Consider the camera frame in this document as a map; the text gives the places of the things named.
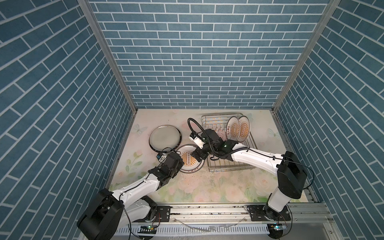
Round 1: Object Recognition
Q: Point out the orange sunburst plate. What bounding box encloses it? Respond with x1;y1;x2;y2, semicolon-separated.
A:
177;145;205;174
226;116;240;141

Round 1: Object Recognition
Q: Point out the plain white deep plate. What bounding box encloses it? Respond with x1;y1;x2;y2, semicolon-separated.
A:
149;125;182;153

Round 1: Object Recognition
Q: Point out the brown patterned plate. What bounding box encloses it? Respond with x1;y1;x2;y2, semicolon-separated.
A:
238;116;251;143

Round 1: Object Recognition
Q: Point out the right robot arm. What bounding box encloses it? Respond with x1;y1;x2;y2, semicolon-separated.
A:
190;129;307;221

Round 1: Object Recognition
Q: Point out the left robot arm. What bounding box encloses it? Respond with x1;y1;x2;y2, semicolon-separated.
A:
77;152;184;240

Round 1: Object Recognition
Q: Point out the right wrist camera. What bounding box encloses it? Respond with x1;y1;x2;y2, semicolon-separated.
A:
189;133;205;149

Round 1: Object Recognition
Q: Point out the black corrugated cable right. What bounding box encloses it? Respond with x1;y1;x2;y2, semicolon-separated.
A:
187;117;250;161

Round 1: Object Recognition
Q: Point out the metal wire dish rack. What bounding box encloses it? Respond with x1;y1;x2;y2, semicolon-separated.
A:
200;112;262;173

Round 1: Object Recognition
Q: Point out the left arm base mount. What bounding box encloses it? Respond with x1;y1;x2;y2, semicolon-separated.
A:
131;205;172;223

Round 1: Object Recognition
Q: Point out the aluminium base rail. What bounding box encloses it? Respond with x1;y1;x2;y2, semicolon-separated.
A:
113;203;342;240

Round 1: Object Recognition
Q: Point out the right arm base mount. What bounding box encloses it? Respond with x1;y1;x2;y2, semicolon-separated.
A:
246;204;292;222

